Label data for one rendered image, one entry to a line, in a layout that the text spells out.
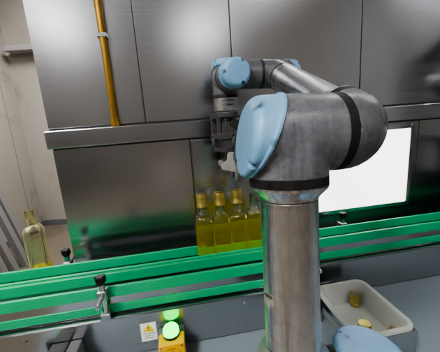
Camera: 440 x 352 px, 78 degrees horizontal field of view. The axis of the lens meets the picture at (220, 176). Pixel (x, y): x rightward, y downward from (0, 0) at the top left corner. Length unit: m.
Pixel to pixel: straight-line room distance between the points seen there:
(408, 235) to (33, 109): 4.39
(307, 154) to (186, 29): 0.77
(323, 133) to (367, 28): 0.93
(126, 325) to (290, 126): 0.73
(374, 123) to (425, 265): 0.95
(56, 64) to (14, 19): 3.75
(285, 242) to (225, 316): 0.54
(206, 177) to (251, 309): 0.46
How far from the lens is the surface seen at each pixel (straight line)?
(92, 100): 1.04
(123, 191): 1.05
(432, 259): 1.33
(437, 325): 1.13
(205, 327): 0.92
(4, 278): 1.15
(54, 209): 4.75
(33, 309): 0.95
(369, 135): 0.42
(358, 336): 0.61
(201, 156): 0.98
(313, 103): 0.39
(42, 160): 4.64
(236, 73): 0.72
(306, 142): 0.36
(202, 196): 0.87
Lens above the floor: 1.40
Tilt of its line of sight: 12 degrees down
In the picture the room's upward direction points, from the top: 4 degrees counter-clockwise
